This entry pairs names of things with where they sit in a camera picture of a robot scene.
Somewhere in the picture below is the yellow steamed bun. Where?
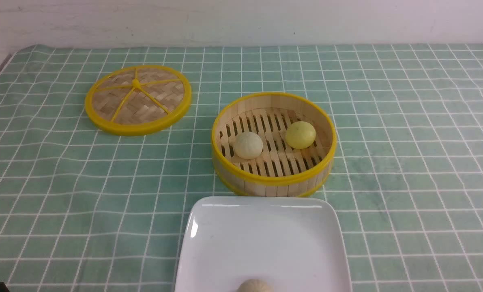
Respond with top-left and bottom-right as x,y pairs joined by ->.
285,121 -> 317,150

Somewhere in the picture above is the beige steamed bun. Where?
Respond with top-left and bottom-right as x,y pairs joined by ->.
236,279 -> 274,292

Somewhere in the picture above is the yellow bamboo steamer basket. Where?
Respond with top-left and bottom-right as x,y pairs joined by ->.
210,91 -> 337,197

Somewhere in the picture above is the white square plate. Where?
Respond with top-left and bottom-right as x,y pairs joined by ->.
174,196 -> 352,292

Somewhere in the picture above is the white steamed bun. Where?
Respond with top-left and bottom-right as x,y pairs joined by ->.
232,132 -> 263,160

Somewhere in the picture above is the green checkered tablecloth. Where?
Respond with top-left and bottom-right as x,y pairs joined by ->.
0,44 -> 483,292

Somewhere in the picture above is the yellow bamboo steamer lid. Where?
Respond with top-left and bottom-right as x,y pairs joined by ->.
84,65 -> 192,136

